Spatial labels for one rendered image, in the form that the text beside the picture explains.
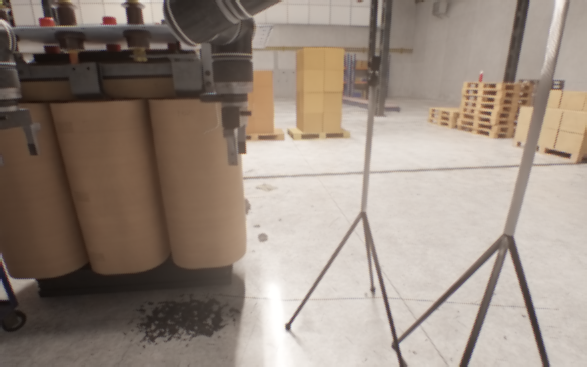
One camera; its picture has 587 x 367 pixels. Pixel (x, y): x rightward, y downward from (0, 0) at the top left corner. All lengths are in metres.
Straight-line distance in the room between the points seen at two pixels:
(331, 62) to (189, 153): 4.97
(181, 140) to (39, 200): 0.76
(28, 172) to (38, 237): 0.33
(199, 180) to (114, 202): 0.42
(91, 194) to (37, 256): 0.46
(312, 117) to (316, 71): 0.87
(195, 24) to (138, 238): 1.24
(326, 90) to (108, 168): 5.04
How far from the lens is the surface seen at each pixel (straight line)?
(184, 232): 1.62
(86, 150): 1.61
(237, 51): 0.82
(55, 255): 1.94
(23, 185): 1.82
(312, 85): 6.06
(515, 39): 13.75
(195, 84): 1.45
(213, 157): 1.45
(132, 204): 1.63
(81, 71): 1.61
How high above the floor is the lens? 1.15
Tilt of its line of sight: 19 degrees down
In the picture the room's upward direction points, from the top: straight up
